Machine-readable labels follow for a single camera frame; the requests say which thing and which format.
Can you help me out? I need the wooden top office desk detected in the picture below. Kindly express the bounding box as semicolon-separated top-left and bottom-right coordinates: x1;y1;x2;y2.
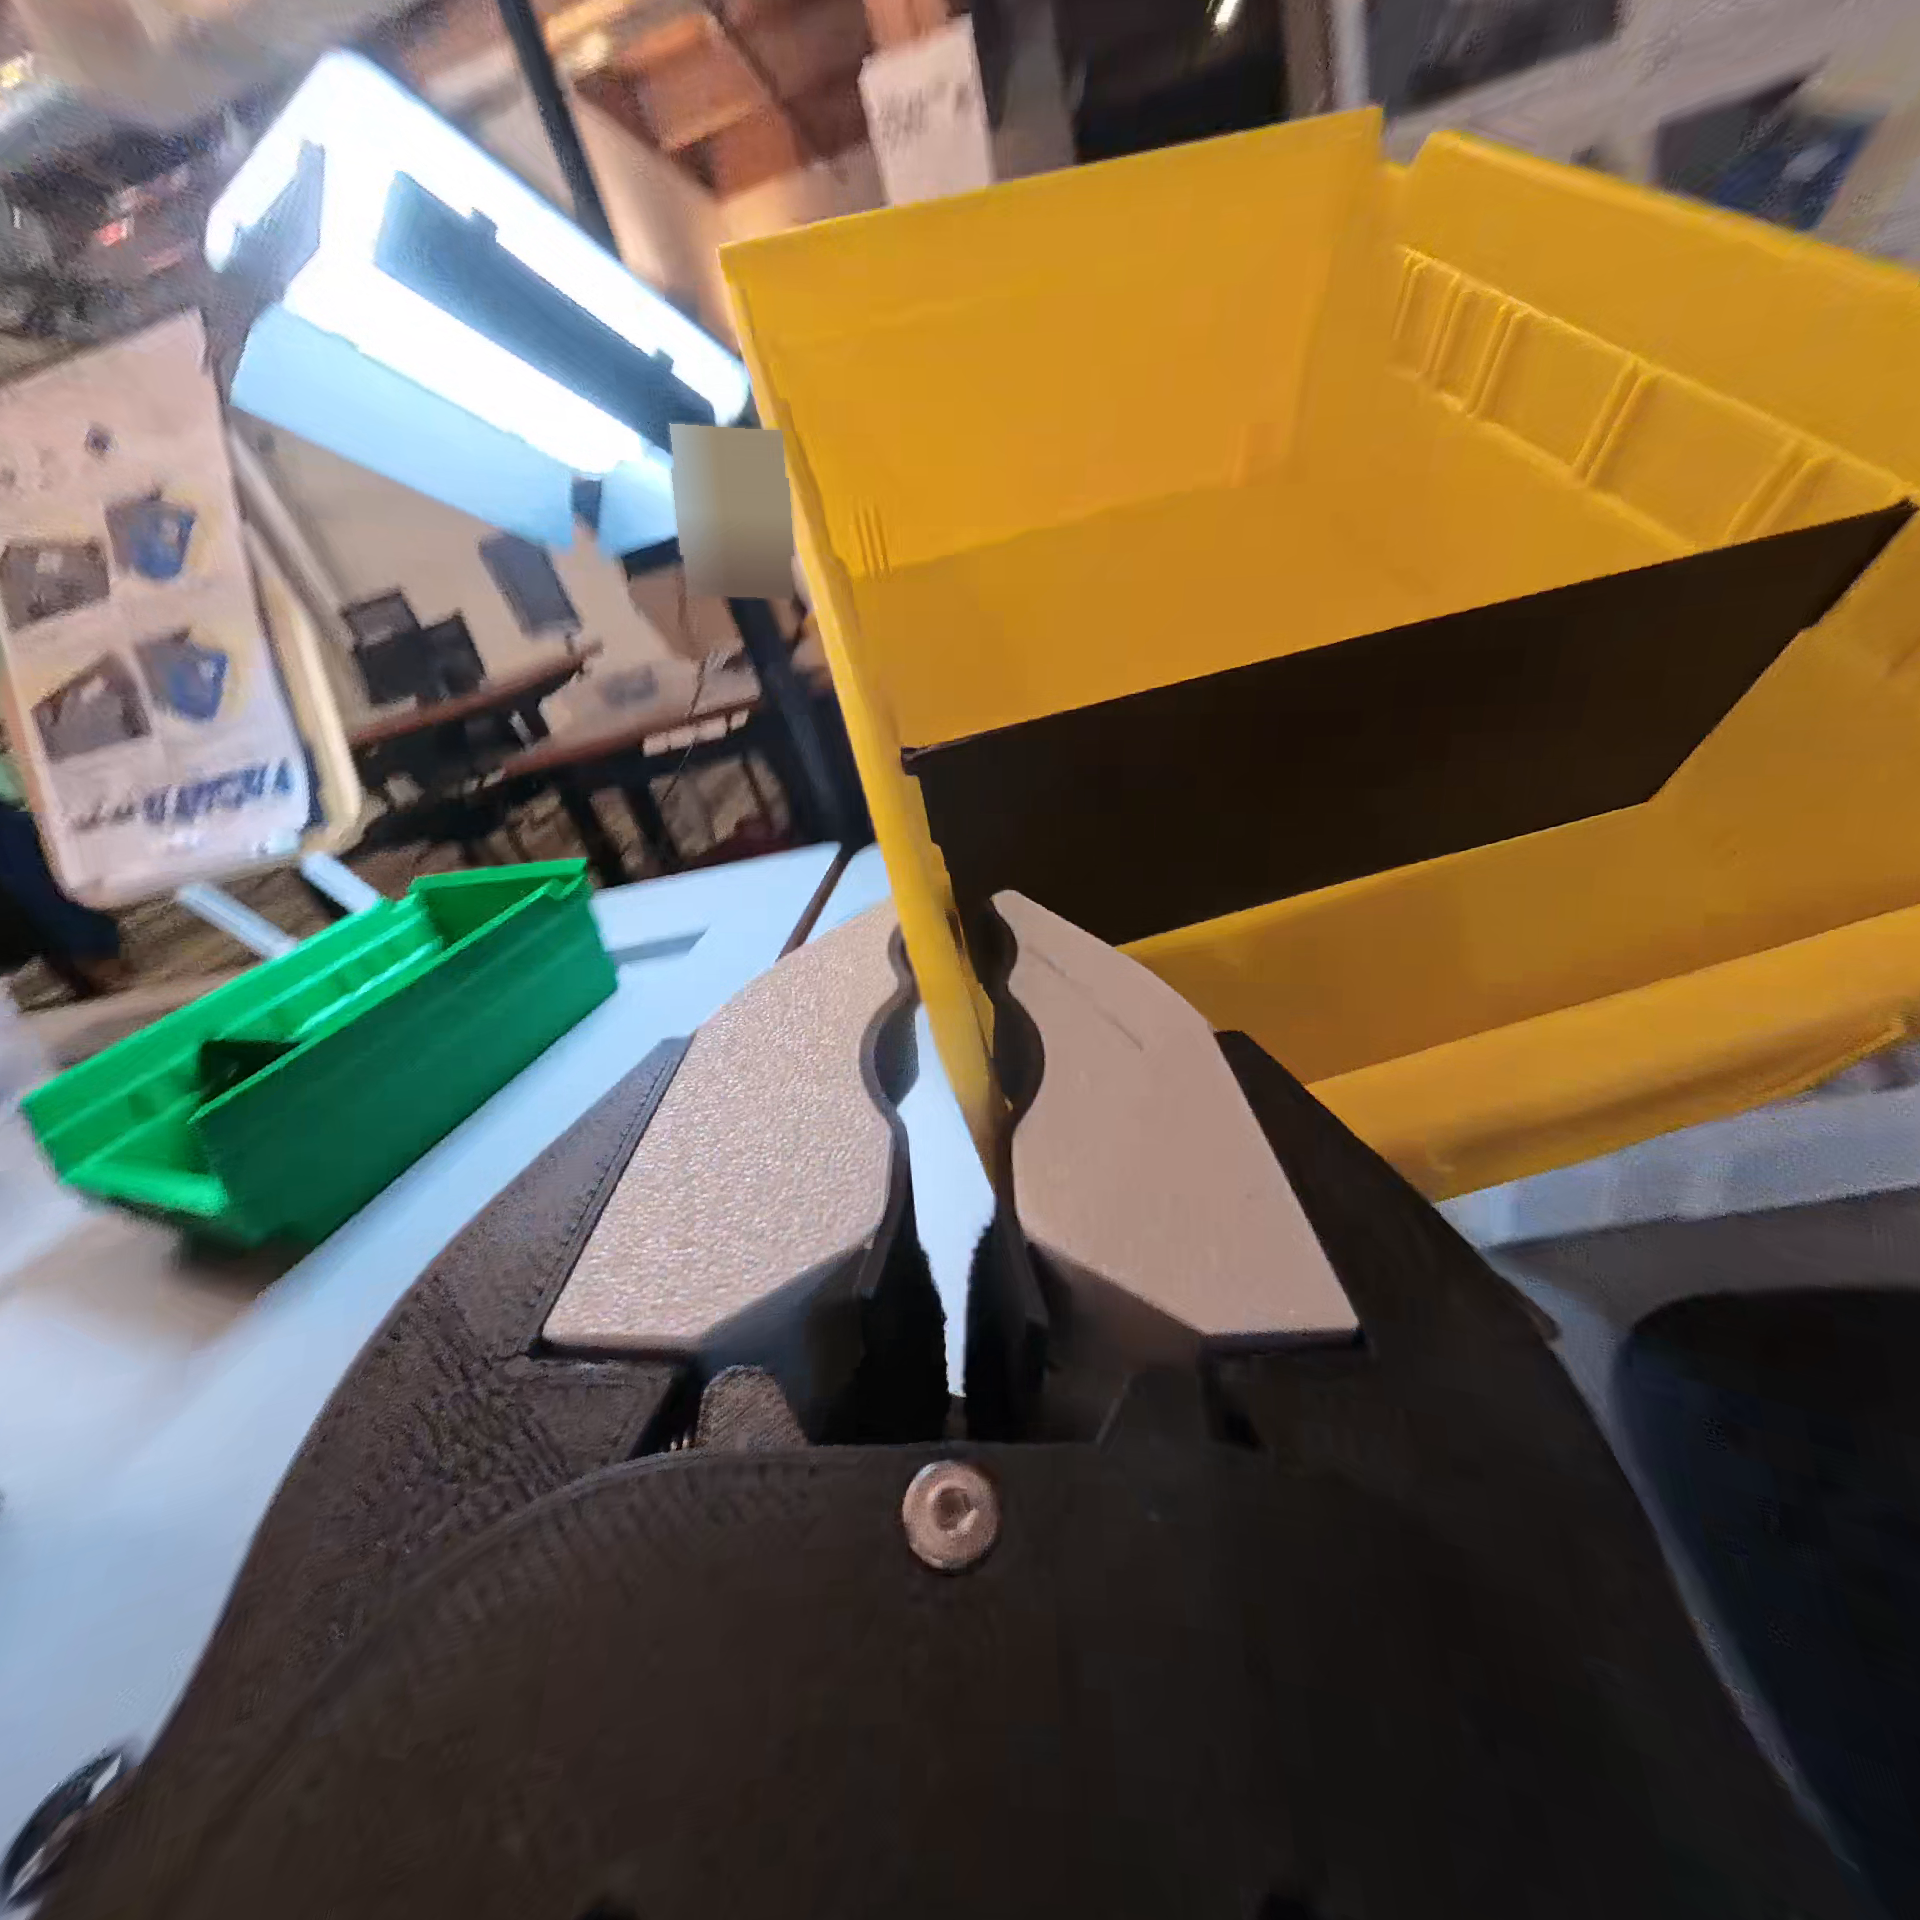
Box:
344;643;786;888

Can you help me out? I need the black foam-lined case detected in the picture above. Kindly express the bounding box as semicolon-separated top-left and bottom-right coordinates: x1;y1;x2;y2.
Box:
1620;1289;1920;1892

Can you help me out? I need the yellow plastic bin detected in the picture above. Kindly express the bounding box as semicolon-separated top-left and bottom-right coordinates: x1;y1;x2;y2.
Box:
719;104;1920;1202

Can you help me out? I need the green plastic bin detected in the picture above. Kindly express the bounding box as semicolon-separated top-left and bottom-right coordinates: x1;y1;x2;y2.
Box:
21;858;620;1250

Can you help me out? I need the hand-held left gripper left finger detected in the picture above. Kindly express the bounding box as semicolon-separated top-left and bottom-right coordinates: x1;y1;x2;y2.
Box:
540;899;960;1446

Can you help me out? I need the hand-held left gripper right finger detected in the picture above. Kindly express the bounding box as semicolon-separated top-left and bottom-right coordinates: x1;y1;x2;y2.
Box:
964;888;1362;1446

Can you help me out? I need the white paper notice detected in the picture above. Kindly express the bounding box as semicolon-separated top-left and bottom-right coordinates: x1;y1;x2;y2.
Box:
857;17;996;209

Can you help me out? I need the printed instruction sheet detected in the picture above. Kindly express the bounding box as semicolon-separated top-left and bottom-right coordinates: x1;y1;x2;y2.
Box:
0;313;311;905

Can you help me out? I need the black divider of yellow bin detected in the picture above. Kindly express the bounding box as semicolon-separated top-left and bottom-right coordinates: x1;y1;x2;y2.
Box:
904;502;1918;949

